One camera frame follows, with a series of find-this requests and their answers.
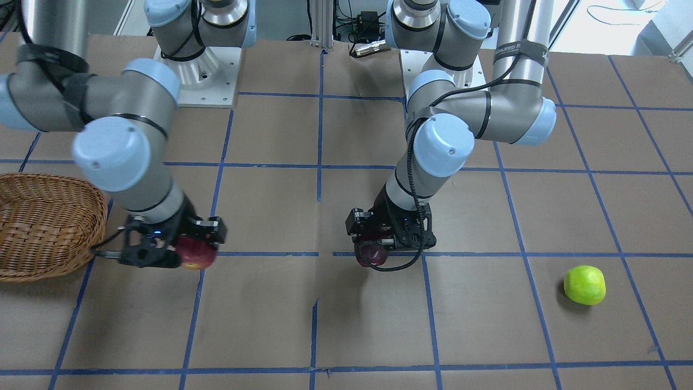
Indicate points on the red striped apple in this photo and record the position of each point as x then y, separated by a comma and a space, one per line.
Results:
195, 254

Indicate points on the wicker basket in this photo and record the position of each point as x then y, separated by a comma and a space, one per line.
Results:
48, 225

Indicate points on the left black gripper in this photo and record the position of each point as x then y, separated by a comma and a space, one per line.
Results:
383, 214

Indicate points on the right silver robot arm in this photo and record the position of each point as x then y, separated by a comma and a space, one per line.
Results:
122, 122

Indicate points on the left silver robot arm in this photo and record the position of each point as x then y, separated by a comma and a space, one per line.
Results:
445, 118

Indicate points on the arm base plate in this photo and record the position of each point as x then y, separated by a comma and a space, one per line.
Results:
414, 63
208, 81

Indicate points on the green apple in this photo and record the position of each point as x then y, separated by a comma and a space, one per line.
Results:
585, 284

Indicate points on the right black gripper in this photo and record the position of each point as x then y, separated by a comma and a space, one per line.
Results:
185, 218

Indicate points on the dark red apple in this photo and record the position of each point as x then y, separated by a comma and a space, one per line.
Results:
371, 251

